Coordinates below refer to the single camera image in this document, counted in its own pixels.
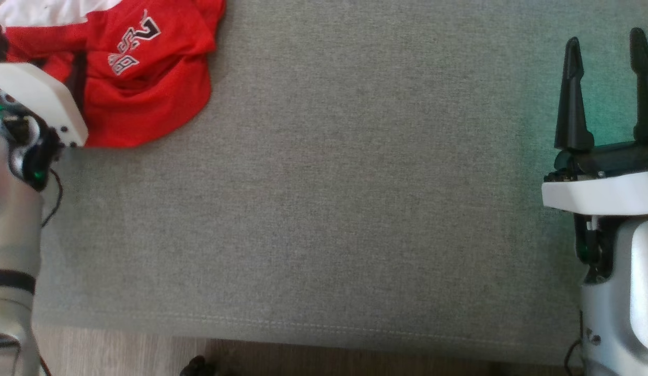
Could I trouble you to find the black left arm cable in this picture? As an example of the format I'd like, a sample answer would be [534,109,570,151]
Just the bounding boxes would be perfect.
[39,167,64,228]

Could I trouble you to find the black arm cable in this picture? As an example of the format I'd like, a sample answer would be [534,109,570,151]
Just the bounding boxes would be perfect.
[39,167,64,228]
[563,338,584,376]

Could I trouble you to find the red mesh basketball shorts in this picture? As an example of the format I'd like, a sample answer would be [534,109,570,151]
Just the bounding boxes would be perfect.
[0,0,226,148]

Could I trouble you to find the small black round object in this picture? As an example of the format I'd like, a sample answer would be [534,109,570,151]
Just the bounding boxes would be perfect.
[179,355,221,376]

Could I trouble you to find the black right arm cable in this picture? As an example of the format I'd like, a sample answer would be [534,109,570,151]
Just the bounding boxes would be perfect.
[563,338,584,376]

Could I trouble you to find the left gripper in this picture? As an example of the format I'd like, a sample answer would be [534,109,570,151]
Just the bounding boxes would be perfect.
[0,22,89,148]

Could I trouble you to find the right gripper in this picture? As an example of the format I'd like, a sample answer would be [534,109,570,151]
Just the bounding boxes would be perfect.
[542,27,648,216]

